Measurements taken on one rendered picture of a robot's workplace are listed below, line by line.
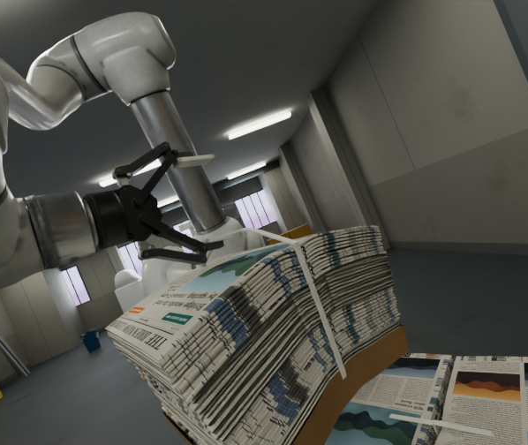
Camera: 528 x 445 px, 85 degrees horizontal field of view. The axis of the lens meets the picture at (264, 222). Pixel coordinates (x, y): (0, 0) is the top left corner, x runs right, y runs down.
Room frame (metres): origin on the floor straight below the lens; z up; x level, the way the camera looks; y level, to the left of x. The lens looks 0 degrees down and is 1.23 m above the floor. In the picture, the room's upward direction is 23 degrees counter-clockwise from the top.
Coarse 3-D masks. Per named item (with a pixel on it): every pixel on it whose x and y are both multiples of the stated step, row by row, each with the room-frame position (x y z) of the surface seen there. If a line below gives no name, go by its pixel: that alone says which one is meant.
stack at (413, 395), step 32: (384, 384) 0.58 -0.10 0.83; (416, 384) 0.55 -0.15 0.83; (448, 384) 0.54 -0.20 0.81; (480, 384) 0.49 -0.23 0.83; (512, 384) 0.47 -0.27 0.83; (352, 416) 0.54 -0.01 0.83; (384, 416) 0.51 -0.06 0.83; (416, 416) 0.48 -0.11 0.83; (448, 416) 0.46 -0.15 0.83; (480, 416) 0.44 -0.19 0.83; (512, 416) 0.42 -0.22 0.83
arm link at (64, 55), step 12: (72, 36) 0.63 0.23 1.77; (60, 48) 0.62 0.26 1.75; (72, 48) 0.62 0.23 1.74; (36, 60) 0.61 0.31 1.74; (48, 60) 0.61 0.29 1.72; (60, 60) 0.62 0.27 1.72; (72, 60) 0.62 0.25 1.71; (72, 72) 0.63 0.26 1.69; (84, 72) 0.64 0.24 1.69; (84, 84) 0.65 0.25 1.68; (96, 84) 0.66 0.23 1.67; (84, 96) 0.67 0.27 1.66; (96, 96) 0.70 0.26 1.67
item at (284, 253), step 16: (304, 240) 0.40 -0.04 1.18; (224, 256) 0.61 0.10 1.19; (240, 256) 0.49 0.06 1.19; (256, 256) 0.40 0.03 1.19; (288, 256) 0.37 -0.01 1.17; (304, 256) 0.39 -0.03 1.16; (320, 256) 0.41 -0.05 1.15; (288, 272) 0.37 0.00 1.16; (320, 272) 0.40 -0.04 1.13; (304, 288) 0.38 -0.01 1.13; (320, 288) 0.39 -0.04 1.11; (304, 304) 0.37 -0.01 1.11; (304, 320) 0.37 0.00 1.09; (320, 320) 0.38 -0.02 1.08; (320, 336) 0.38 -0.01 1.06; (336, 336) 0.40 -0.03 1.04; (320, 352) 0.37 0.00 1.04; (336, 368) 0.39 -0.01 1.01
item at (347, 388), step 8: (344, 368) 0.39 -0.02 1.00; (352, 368) 0.40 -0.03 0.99; (336, 376) 0.38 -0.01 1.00; (352, 376) 0.39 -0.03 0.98; (336, 384) 0.37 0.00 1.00; (344, 384) 0.38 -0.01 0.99; (352, 384) 0.39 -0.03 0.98; (344, 392) 0.38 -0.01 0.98; (352, 392) 0.39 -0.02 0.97; (344, 400) 0.38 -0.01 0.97
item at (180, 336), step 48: (192, 288) 0.41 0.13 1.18; (240, 288) 0.32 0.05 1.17; (288, 288) 0.36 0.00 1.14; (144, 336) 0.32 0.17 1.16; (192, 336) 0.28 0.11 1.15; (240, 336) 0.31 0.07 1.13; (288, 336) 0.35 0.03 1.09; (192, 384) 0.27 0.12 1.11; (240, 384) 0.30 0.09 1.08; (288, 384) 0.33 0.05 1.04; (192, 432) 0.39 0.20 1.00; (240, 432) 0.29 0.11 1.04; (288, 432) 0.32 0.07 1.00
